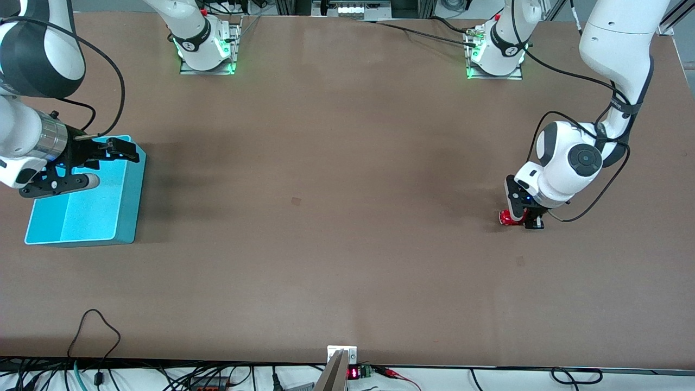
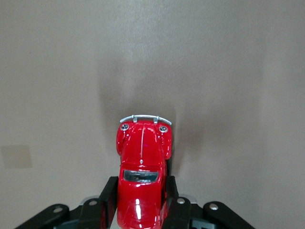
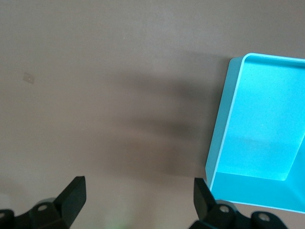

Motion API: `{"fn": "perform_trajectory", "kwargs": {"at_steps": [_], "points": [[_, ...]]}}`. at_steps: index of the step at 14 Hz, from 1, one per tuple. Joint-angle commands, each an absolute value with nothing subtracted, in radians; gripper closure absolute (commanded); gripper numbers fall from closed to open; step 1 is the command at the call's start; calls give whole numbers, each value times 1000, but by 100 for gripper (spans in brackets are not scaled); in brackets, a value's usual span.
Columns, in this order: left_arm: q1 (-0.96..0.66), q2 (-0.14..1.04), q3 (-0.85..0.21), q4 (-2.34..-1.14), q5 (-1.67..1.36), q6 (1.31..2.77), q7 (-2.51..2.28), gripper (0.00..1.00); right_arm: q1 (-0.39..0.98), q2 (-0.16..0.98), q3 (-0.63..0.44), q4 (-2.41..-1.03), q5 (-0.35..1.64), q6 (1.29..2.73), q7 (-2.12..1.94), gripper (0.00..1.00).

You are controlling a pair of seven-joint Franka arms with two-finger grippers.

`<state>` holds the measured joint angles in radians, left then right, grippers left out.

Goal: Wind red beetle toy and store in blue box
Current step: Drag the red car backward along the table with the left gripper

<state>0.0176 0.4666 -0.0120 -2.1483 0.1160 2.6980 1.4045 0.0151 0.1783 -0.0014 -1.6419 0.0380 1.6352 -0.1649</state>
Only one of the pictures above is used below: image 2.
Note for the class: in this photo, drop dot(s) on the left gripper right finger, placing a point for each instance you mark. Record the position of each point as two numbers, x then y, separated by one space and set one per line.
181 214

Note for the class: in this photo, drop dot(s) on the red beetle toy car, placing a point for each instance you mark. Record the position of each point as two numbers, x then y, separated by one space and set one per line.
141 202

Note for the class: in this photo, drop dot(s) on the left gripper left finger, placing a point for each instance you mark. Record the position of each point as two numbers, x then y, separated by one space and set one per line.
108 202

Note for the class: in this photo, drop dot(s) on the small tan tape patch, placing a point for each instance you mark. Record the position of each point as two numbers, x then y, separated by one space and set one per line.
16 157

